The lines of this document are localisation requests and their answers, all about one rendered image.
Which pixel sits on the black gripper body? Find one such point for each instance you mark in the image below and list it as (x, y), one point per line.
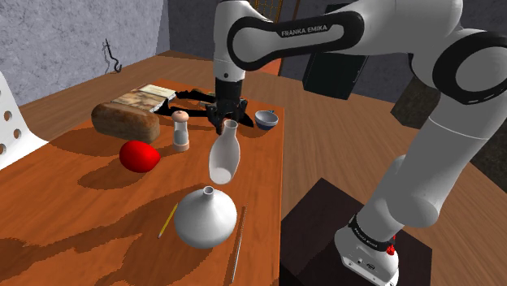
(228, 92)

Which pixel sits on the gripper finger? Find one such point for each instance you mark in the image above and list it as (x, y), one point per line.
(240, 110)
(216, 117)

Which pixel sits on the white bottle vase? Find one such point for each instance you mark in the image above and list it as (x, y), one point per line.
(224, 158)

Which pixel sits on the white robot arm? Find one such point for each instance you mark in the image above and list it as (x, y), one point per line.
(435, 158)

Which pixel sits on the blue bowl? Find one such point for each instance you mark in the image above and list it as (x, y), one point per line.
(266, 119)

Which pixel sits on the wooden pepper shaker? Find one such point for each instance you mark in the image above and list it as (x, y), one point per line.
(181, 132)

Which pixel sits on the book with marbled cover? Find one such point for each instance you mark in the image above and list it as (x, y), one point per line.
(142, 97)

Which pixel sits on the red egg-shaped ball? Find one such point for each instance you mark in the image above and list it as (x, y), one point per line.
(139, 157)

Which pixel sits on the brown bread loaf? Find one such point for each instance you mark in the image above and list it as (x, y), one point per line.
(124, 120)

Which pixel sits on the black box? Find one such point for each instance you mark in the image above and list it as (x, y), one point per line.
(332, 75)

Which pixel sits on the white round vase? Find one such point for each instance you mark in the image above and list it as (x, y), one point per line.
(206, 221)

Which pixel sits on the yellow pencil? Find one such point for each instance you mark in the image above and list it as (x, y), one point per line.
(168, 220)

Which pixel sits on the black twisted hook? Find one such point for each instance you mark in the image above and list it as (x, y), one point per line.
(112, 59)

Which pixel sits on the thin grey rod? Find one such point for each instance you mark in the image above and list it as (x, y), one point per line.
(239, 245)

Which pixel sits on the dark robot stand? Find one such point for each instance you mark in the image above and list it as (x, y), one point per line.
(313, 233)

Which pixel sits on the orange wooden table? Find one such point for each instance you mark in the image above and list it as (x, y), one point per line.
(79, 221)

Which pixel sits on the white chair with holes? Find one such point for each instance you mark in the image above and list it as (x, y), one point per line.
(14, 134)

